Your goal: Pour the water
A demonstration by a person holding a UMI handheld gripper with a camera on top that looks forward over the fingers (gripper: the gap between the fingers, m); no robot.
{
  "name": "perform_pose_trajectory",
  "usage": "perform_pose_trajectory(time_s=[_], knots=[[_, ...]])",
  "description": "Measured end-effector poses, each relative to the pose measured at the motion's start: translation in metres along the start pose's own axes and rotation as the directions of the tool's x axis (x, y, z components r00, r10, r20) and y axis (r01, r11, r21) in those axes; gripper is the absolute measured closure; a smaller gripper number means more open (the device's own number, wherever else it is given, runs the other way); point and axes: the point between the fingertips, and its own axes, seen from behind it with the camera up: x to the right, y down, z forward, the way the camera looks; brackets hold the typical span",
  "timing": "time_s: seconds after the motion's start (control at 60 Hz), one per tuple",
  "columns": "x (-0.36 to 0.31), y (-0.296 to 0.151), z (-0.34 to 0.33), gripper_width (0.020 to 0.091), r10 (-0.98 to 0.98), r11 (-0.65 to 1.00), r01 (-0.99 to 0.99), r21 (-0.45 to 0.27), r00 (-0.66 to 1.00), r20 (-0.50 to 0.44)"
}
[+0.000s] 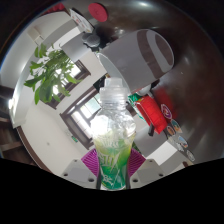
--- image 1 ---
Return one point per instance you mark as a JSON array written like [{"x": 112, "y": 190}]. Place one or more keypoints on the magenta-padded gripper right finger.
[{"x": 148, "y": 171}]

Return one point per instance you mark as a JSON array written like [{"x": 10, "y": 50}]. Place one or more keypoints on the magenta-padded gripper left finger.
[{"x": 78, "y": 171}]

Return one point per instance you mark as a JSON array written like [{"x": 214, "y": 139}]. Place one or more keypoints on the clear green-labelled drink bottle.
[{"x": 113, "y": 133}]

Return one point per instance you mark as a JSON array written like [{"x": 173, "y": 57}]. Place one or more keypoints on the white pillar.
[
  {"x": 56, "y": 31},
  {"x": 156, "y": 150}
]

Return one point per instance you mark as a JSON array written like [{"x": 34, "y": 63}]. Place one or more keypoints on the green exit sign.
[{"x": 74, "y": 138}]

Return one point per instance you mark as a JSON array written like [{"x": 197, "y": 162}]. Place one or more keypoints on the grey round badge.
[{"x": 190, "y": 155}]

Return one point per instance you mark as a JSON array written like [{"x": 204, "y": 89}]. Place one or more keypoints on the blue round badge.
[{"x": 182, "y": 141}]

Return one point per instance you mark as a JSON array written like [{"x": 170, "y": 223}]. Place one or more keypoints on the orange round badge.
[{"x": 169, "y": 130}]

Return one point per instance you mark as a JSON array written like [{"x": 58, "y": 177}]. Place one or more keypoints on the dark wooden double door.
[{"x": 83, "y": 116}]

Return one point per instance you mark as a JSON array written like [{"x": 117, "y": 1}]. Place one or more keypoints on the red plastic box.
[{"x": 151, "y": 115}]

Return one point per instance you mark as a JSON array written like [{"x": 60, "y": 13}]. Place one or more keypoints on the pink round badge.
[{"x": 166, "y": 111}]

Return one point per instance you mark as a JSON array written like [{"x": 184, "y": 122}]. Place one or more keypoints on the green box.
[{"x": 133, "y": 99}]

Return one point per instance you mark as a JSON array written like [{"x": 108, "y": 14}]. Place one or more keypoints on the dark framed window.
[{"x": 78, "y": 71}]

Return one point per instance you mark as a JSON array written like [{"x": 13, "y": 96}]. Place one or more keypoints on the leafy plant in white pot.
[{"x": 50, "y": 73}]

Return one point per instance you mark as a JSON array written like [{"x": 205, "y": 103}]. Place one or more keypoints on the grey ball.
[
  {"x": 87, "y": 39},
  {"x": 96, "y": 41}
]

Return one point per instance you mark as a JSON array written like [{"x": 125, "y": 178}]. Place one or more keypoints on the printed white booklet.
[{"x": 80, "y": 20}]

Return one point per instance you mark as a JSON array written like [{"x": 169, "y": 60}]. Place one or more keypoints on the flat round red coaster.
[{"x": 97, "y": 12}]

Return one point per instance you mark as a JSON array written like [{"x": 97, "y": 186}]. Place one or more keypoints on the red carpeted staircase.
[{"x": 55, "y": 7}]

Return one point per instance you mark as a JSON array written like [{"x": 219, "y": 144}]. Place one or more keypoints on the white wall radiator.
[{"x": 35, "y": 33}]

